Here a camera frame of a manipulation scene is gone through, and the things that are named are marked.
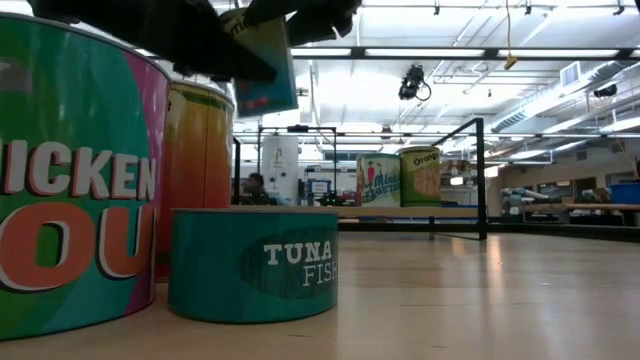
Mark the blue plastic bin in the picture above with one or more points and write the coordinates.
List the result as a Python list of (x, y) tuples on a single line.
[(625, 193)]

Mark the chicken soup can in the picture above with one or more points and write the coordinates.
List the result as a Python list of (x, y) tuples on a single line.
[(75, 240)]

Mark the black overhead camera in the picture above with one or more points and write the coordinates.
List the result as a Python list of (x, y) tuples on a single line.
[(412, 82)]

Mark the person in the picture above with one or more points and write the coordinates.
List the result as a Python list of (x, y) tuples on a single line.
[(256, 190)]

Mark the silver ventilation duct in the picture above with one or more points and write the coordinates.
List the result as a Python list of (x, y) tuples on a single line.
[(555, 102)]

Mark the blue box aloft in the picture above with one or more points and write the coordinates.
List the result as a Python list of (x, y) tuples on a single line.
[(272, 75)]

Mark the yellow orange can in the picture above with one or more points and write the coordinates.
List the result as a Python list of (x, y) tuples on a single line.
[(200, 160)]

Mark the teal tuna fish can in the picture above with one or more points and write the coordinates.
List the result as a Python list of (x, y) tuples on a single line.
[(225, 270)]

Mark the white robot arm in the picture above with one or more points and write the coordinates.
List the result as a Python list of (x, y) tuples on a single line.
[(522, 196)]

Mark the wooden shelf black metal frame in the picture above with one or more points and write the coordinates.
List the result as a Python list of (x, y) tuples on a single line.
[(400, 212)]

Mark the wooden workbench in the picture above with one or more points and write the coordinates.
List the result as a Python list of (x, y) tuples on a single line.
[(590, 206)]

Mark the green orange-label can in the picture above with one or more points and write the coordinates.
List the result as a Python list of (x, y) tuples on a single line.
[(421, 180)]

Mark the yellow hanging outlet pendant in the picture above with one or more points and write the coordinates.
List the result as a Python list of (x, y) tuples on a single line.
[(510, 62)]

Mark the mixed vegetables can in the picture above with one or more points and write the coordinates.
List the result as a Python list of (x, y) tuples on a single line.
[(378, 182)]

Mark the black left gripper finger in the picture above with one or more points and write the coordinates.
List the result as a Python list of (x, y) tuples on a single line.
[(165, 35), (315, 17)]

